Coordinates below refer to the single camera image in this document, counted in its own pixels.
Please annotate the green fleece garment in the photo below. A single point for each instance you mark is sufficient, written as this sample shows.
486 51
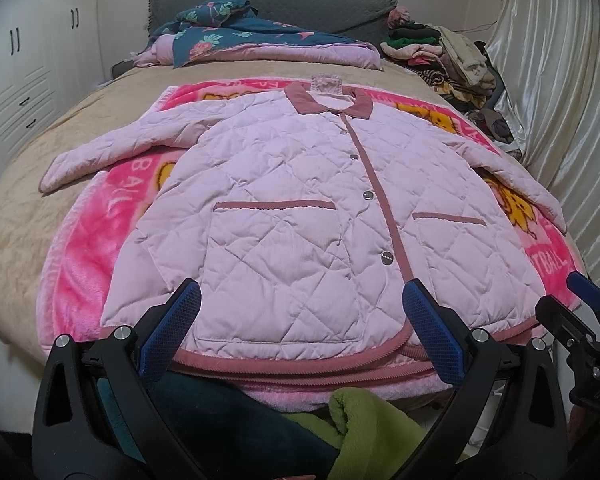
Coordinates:
373 437

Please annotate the white wardrobe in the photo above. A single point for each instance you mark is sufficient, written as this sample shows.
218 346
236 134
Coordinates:
49 61

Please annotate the pink bear fleece blanket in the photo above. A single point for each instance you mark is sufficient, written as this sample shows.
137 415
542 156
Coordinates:
79 265

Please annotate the beige bed cover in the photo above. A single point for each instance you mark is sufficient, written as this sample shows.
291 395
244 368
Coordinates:
29 218

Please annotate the dark teal garment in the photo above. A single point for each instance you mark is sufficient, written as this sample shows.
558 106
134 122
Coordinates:
225 433

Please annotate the grey headboard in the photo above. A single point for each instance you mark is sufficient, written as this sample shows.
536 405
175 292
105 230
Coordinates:
364 20

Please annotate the pile of folded clothes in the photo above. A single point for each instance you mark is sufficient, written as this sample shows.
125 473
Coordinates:
456 68

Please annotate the pink quilted jacket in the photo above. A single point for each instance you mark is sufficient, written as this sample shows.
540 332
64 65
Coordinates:
302 216

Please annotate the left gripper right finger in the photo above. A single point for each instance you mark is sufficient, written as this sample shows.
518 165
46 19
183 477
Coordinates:
505 418

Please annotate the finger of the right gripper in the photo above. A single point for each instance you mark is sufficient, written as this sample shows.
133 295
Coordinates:
581 286
566 327

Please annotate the white satin curtain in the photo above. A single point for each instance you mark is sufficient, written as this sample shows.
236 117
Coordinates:
548 53

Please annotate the blue floral pink quilt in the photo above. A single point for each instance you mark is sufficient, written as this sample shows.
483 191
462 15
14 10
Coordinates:
230 30

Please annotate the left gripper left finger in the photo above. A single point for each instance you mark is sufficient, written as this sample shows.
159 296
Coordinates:
94 419

